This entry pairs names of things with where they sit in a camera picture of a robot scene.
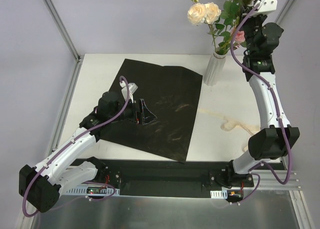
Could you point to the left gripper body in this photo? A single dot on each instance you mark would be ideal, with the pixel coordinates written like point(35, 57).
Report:
point(137, 113)

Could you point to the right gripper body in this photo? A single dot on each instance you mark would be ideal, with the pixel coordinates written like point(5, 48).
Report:
point(250, 22)

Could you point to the pink rose stem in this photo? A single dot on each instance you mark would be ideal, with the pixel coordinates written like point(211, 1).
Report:
point(231, 15)
point(224, 46)

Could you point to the black wrapping paper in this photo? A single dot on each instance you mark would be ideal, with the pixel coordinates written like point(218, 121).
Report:
point(172, 93)

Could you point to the cream rose stem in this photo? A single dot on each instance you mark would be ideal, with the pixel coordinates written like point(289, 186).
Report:
point(209, 14)

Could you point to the cream printed ribbon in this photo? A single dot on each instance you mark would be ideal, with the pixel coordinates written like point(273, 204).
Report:
point(230, 124)

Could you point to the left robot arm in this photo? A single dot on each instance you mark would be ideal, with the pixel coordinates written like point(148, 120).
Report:
point(43, 184)

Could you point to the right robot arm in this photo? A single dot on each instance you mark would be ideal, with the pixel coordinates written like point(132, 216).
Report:
point(276, 136)

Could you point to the white ribbed vase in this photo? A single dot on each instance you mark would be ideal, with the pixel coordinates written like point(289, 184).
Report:
point(214, 69)

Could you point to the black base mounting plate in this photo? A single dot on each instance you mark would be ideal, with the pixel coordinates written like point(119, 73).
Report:
point(191, 179)

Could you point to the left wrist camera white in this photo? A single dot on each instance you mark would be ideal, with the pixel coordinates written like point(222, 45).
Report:
point(132, 87)

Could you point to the right aluminium frame post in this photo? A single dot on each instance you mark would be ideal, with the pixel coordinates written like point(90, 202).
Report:
point(287, 16)

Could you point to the aluminium frame post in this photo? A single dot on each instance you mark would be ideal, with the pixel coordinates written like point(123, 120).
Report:
point(62, 29)
point(287, 16)

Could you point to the left white cable duct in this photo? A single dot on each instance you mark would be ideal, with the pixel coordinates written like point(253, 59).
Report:
point(84, 190)

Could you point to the white cable duct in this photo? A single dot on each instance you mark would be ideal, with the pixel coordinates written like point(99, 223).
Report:
point(226, 193)
point(84, 190)

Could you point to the right white cable duct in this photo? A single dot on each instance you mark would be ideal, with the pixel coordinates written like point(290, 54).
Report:
point(226, 193)

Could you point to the front aluminium rail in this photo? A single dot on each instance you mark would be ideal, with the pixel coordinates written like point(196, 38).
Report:
point(266, 179)

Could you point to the left aluminium frame post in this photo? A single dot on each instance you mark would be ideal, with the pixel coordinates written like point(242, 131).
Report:
point(62, 29)

